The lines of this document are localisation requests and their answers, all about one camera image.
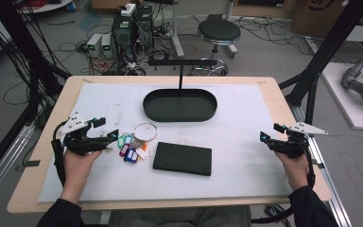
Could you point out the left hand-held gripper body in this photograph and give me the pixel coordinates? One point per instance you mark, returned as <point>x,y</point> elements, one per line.
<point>75,124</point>

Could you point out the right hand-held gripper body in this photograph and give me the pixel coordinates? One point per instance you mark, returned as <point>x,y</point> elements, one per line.
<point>304,128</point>

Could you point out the person's left hand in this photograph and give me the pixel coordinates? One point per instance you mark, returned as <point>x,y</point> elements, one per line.
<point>77,167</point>

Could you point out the person's right hand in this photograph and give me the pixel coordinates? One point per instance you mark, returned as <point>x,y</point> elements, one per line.
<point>296,171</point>

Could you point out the white table mat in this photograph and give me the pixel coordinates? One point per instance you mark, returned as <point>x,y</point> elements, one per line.
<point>233,157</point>

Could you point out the white platform board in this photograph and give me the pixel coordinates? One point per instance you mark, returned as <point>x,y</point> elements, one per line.
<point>353,110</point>

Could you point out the black tape strip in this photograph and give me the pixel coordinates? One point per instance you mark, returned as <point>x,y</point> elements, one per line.
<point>31,163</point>

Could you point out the black oval tray with stand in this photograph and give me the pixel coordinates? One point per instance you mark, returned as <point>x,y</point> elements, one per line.
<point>179,107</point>

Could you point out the black rectangular pad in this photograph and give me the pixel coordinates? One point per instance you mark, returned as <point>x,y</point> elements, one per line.
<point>182,158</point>

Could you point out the white power supply unit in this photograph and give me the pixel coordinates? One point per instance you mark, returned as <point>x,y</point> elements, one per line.
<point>94,44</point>
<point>107,45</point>

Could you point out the black computer tower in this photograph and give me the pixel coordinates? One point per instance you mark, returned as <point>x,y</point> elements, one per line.
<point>144,25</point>
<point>123,38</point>

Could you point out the brown cardboard box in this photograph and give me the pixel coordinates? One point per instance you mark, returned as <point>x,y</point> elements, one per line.
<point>315,15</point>

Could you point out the black round stool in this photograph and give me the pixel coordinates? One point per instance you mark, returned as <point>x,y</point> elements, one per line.
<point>219,31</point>

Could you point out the white power adapter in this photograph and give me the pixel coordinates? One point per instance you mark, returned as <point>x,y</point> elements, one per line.
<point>128,9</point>

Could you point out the white metal stand leg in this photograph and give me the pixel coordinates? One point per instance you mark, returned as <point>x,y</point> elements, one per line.
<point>177,34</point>

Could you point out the white round table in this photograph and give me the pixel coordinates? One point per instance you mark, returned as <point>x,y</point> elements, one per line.
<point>44,6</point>

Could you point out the aluminium rail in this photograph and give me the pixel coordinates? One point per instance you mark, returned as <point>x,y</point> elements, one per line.
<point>3,164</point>
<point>331,183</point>

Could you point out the black metal frame post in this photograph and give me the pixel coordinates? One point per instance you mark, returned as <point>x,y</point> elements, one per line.
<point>327,47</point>
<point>28,63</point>

